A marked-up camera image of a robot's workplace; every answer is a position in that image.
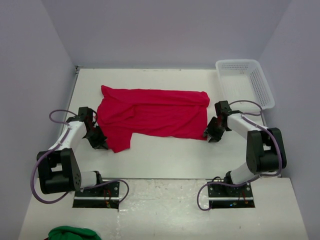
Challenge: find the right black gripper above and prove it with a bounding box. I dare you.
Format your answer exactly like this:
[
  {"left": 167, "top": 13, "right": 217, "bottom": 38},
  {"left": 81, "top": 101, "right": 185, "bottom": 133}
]
[{"left": 203, "top": 117, "right": 227, "bottom": 144}]

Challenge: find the red t shirt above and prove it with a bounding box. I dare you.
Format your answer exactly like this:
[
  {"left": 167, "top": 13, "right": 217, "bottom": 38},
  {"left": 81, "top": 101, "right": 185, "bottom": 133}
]
[{"left": 97, "top": 85, "right": 210, "bottom": 153}]

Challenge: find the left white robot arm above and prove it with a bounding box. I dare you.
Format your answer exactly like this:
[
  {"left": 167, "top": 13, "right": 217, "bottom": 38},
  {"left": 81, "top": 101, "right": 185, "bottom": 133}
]
[{"left": 36, "top": 106, "right": 108, "bottom": 197}]

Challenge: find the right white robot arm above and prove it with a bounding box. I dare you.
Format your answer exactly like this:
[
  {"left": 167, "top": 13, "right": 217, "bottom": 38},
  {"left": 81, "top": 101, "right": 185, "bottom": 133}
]
[{"left": 203, "top": 100, "right": 287, "bottom": 197}]

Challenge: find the white plastic basket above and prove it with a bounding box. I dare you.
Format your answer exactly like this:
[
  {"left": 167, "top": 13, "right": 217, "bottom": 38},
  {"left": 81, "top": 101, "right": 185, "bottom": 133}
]
[{"left": 215, "top": 59, "right": 275, "bottom": 110}]

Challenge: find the green t shirt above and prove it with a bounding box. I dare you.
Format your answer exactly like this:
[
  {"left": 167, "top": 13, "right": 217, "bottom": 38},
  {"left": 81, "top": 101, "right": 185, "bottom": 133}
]
[{"left": 46, "top": 224, "right": 102, "bottom": 240}]

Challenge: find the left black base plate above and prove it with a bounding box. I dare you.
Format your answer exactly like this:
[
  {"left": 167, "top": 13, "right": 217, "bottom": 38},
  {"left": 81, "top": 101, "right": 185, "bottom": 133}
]
[{"left": 74, "top": 181, "right": 120, "bottom": 200}]

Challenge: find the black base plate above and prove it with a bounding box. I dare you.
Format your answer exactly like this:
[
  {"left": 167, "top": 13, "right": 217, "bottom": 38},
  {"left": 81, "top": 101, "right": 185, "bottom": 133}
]
[
  {"left": 205, "top": 178, "right": 254, "bottom": 201},
  {"left": 74, "top": 181, "right": 120, "bottom": 200}
]

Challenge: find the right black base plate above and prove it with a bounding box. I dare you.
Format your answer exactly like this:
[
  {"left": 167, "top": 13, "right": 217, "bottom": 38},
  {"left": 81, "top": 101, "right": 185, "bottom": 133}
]
[{"left": 205, "top": 178, "right": 254, "bottom": 201}]

